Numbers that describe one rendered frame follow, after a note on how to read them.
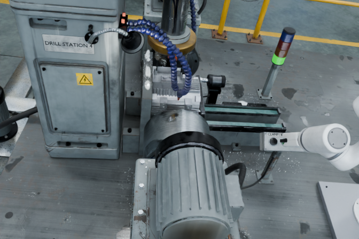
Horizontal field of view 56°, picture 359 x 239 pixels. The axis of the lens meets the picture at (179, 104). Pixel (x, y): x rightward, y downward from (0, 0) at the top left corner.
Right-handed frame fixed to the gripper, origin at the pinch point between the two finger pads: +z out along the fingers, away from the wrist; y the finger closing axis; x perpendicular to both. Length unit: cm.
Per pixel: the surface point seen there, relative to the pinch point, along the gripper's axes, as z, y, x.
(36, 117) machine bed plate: 43, 103, -9
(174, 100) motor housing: 15.0, 41.6, -15.6
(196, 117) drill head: -2.4, 35.3, -7.1
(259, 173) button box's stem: 25.5, 2.0, 13.0
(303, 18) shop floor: 269, -144, -171
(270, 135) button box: 2.7, 6.2, -2.3
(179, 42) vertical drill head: -7, 43, -33
